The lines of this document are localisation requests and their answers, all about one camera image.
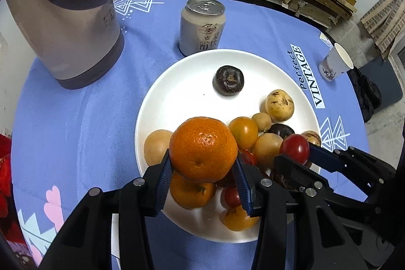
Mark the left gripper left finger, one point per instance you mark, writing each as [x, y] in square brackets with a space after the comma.
[84, 241]

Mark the yellow orange fruit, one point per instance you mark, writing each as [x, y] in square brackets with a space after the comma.
[245, 131]

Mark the beige thermos jug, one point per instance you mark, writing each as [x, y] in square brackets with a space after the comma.
[78, 41]

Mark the tan round pear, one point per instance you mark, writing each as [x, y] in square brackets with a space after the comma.
[266, 148]

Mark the white drink can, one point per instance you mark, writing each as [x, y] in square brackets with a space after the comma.
[201, 26]

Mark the orange tangerine on plate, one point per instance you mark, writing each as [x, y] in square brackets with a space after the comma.
[190, 195]

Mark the red fabric item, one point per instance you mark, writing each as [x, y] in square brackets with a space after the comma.
[5, 174]

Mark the large tan pear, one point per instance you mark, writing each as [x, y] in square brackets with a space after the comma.
[279, 105]

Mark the black bag on floor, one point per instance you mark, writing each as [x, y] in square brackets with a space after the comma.
[368, 94]

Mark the dark purple plum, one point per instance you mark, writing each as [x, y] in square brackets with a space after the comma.
[281, 130]

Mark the red cherry tomato on plate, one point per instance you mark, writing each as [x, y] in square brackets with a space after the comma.
[248, 157]

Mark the small tan longan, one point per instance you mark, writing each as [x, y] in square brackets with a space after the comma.
[263, 121]

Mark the pale tan fruit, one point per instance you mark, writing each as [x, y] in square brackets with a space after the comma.
[156, 145]

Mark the white paper cup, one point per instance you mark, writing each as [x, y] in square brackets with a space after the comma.
[336, 63]

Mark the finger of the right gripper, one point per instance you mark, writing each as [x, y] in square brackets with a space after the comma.
[367, 172]
[300, 181]

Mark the dark mangosteen on plate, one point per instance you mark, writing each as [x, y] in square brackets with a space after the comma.
[228, 80]

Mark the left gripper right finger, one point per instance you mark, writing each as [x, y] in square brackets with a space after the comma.
[320, 240]

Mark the white oval plate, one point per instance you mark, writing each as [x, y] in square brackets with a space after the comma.
[186, 90]

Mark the tan striped fruit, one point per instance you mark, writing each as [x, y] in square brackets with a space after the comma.
[312, 137]

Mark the large orange tangerine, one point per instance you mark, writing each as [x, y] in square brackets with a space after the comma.
[203, 150]

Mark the small red cherry tomato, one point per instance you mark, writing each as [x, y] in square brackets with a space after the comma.
[231, 197]

